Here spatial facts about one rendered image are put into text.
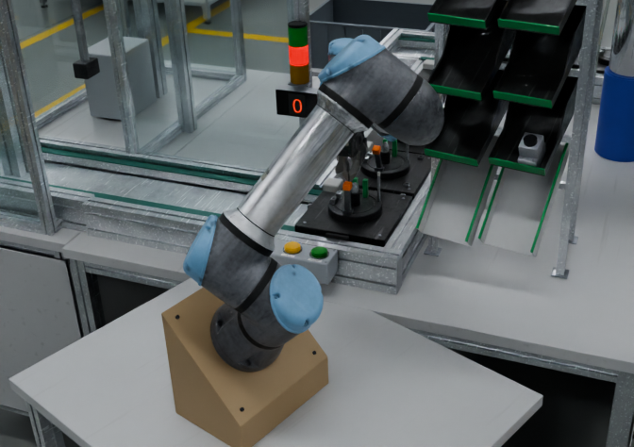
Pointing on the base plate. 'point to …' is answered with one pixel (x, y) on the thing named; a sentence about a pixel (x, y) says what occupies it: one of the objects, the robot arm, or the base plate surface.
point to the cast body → (531, 149)
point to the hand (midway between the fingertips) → (350, 174)
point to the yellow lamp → (299, 74)
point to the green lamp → (297, 37)
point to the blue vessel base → (616, 119)
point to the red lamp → (298, 56)
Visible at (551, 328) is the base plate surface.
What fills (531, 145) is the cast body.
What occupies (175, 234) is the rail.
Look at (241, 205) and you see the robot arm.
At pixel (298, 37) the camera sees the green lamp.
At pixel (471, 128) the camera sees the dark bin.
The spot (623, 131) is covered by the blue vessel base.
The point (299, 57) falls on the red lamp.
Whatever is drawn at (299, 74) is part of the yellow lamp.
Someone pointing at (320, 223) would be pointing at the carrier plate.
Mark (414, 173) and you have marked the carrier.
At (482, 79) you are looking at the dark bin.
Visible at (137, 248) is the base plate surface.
